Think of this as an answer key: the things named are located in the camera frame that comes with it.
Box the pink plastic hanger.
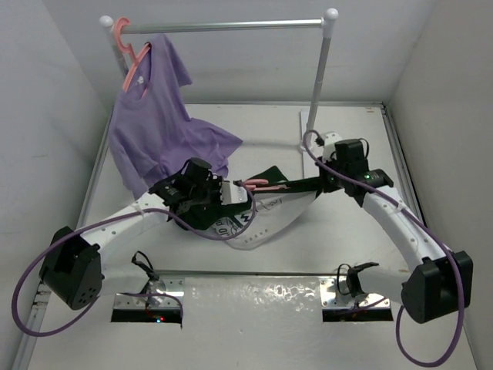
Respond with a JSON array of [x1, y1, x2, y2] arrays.
[[233, 178, 290, 193]]

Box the green and white t-shirt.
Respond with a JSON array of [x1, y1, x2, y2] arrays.
[[179, 166, 322, 251]]

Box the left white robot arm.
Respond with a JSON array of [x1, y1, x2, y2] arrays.
[[39, 158, 228, 311]]

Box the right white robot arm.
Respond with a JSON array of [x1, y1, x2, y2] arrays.
[[316, 134, 473, 324]]

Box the purple t-shirt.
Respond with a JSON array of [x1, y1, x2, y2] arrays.
[[108, 34, 243, 198]]

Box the pink hanger with purple shirt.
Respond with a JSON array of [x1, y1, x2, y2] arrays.
[[113, 17, 151, 92]]

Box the white and silver clothes rack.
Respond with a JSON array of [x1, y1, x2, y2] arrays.
[[99, 8, 339, 133]]

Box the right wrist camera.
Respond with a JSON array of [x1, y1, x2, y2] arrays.
[[320, 131, 343, 162]]

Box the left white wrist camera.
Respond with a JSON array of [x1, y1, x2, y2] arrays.
[[220, 180, 248, 205]]

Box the silver front mounting rail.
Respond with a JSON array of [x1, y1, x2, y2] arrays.
[[114, 274, 401, 314]]

